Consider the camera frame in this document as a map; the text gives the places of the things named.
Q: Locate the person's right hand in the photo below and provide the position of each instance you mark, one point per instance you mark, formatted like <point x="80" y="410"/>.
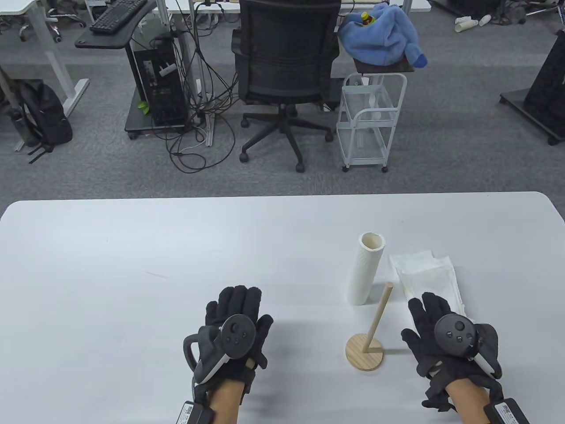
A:
<point x="426" y="318"/>

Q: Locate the person's left hand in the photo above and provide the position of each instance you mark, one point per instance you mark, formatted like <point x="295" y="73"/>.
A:
<point x="240" y="304"/>

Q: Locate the pile of paper towel sheets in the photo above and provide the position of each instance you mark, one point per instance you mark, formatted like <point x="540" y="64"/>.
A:
<point x="432" y="274"/>

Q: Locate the wooden paper towel holder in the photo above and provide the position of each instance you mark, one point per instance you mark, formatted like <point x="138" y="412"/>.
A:
<point x="364" y="353"/>

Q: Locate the white paper towel roll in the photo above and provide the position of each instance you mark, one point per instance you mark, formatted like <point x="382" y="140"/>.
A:
<point x="364" y="269"/>

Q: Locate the person's left forearm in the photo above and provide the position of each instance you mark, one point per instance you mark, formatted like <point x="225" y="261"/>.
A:
<point x="225" y="404"/>

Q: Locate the black handheld controller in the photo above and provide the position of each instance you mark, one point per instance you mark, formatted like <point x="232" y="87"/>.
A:
<point x="236" y="333"/>
<point x="454" y="331"/>

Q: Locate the black wrist sensor box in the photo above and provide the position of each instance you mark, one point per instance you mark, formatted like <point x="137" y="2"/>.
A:
<point x="194" y="414"/>
<point x="507" y="413"/>

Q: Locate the black rolling computer base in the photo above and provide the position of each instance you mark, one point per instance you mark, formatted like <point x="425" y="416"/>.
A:
<point x="137" y="119"/>

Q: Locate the green leaf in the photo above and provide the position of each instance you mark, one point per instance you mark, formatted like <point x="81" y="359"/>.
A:
<point x="143" y="107"/>

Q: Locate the black computer tower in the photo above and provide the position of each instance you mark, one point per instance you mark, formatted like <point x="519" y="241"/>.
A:
<point x="163" y="92"/>

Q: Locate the brown wooden board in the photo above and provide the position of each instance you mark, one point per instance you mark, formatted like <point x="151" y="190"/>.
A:
<point x="384" y="68"/>

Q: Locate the black floor stand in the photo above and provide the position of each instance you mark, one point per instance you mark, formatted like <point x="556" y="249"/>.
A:
<point x="547" y="88"/>

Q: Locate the black mesh office chair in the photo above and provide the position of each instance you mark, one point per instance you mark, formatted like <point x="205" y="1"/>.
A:
<point x="287" y="44"/>

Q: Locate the black backpack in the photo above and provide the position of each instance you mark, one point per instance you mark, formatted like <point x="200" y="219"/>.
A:
<point x="44" y="115"/>

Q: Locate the grey water bottle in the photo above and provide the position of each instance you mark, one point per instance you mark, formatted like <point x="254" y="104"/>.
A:
<point x="20" y="128"/>

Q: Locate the blue fleece cloth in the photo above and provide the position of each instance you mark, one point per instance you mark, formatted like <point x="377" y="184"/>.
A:
<point x="384" y="35"/>

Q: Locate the white paper tube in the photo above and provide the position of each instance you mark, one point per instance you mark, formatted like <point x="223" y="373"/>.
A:
<point x="467" y="27"/>
<point x="463" y="20"/>

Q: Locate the black keyboard tray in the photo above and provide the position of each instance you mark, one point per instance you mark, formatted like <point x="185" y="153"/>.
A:
<point x="101" y="40"/>

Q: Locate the small white bottle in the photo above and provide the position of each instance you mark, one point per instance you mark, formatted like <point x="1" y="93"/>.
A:
<point x="485" y="20"/>

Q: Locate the yellow capped bottle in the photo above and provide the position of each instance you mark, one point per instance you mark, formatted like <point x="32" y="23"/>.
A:
<point x="366" y="17"/>

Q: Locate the black keyboard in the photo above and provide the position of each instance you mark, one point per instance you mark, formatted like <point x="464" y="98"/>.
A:
<point x="117" y="15"/>

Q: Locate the chrome chair base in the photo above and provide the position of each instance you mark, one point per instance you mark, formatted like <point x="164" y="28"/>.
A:
<point x="55" y="31"/>

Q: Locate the white desk frame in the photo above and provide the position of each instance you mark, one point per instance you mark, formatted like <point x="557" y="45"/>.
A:
<point x="57" y="62"/>

